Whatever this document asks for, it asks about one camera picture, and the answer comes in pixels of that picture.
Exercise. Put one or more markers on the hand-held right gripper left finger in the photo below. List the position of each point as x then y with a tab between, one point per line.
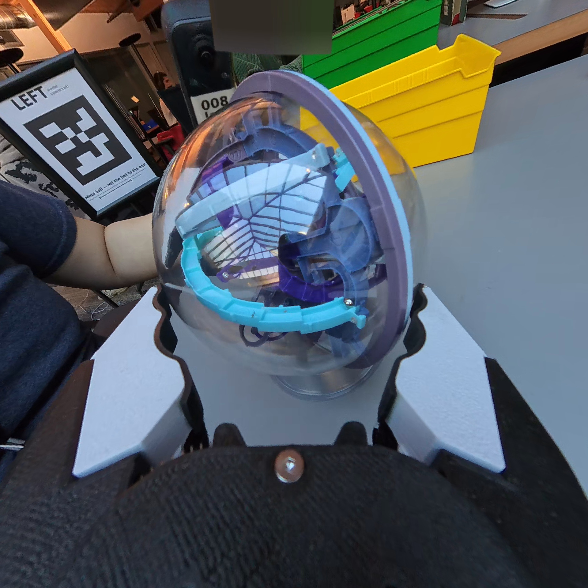
133	395

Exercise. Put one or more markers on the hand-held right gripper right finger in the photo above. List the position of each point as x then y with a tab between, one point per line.
448	395

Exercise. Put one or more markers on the clear plastic ball stand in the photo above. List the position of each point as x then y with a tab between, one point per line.
321	388

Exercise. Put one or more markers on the red chair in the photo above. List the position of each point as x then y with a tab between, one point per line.
172	138

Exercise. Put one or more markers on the black framed sign with tag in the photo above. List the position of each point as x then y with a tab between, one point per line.
78	138

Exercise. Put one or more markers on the person's dark blue shirt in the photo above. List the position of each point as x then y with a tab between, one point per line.
32	285

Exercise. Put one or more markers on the green plastic bin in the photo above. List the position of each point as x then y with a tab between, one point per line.
381	41

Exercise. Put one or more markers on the yellow plastic bin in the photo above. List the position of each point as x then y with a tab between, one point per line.
427	110

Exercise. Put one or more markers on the dark green box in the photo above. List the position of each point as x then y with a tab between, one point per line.
454	11

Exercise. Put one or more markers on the white folding stand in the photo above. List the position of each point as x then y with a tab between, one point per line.
500	3

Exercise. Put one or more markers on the grey table with wooden edge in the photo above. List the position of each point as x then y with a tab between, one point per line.
528	32

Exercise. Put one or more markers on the silver air duct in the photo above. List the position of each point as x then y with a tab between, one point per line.
20	18

